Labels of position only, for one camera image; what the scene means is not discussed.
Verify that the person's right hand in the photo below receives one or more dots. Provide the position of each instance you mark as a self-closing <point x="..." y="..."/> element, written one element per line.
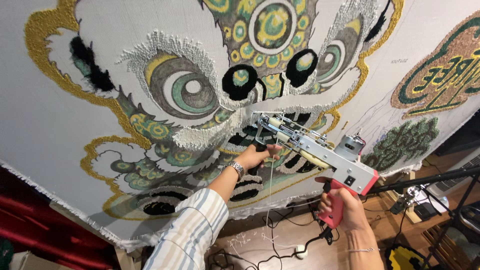
<point x="354" y="213"/>

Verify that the person's left hand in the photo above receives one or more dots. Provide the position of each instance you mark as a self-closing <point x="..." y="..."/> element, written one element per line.
<point x="252" y="159"/>

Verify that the silver and red tufting gun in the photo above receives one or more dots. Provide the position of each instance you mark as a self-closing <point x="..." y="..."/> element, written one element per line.
<point x="337" y="161"/>

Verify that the silver metal wristwatch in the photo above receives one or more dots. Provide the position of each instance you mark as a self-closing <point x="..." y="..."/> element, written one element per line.
<point x="234" y="168"/>

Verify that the white yarn strand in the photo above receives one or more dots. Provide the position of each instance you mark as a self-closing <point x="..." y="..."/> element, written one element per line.
<point x="270" y="187"/>

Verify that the silver metal clamp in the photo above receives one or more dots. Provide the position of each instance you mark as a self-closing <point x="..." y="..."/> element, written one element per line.
<point x="405" y="198"/>

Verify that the white round plug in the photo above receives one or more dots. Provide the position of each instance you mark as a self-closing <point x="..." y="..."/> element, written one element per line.
<point x="301" y="251"/>

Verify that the yellow and black tufted rug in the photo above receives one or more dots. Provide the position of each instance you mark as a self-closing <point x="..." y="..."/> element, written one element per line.
<point x="405" y="258"/>

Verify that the white yarn scraps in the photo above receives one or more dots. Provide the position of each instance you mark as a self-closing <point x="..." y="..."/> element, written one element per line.
<point x="243" y="242"/>

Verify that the black tripod stand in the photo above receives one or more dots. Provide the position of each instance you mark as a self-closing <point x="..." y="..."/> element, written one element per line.
<point x="431" y="179"/>

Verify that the wooden slatted crate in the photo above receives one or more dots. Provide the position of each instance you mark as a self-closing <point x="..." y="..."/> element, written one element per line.
<point x="450" y="247"/>

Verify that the white fan heater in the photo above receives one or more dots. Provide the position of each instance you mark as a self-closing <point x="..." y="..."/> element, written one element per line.
<point x="455" y="176"/>

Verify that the tufting cloth with lion design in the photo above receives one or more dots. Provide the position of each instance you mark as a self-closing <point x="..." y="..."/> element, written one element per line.
<point x="112" y="93"/>

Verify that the red curtain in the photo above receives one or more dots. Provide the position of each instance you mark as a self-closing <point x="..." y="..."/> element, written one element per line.
<point x="45" y="228"/>

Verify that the cardboard box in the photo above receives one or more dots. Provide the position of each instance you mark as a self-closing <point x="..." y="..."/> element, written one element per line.
<point x="33" y="262"/>

